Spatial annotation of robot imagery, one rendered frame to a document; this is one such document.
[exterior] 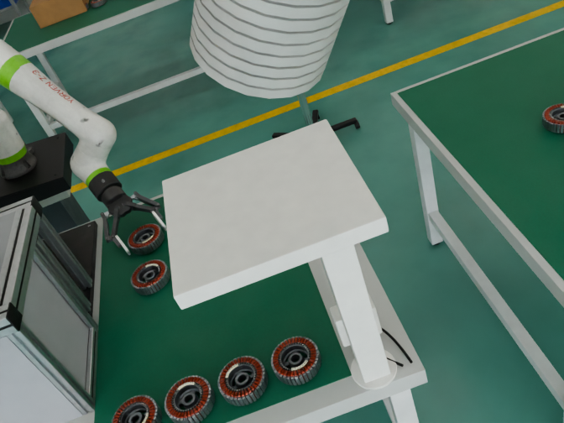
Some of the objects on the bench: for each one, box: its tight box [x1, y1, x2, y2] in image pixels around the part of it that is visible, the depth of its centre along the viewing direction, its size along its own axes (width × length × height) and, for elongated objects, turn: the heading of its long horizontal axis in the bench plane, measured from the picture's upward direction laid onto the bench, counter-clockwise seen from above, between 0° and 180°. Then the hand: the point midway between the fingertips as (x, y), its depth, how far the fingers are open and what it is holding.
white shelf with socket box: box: [162, 119, 413, 389], centre depth 121 cm, size 35×37×46 cm
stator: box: [131, 259, 170, 295], centre depth 166 cm, size 11×11×4 cm
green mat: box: [94, 196, 352, 423], centre depth 162 cm, size 94×61×1 cm, turn 31°
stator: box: [128, 223, 165, 255], centre depth 180 cm, size 11×11×4 cm
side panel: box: [7, 246, 98, 415], centre depth 139 cm, size 28×3×32 cm, turn 31°
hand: (145, 237), depth 180 cm, fingers open, 13 cm apart
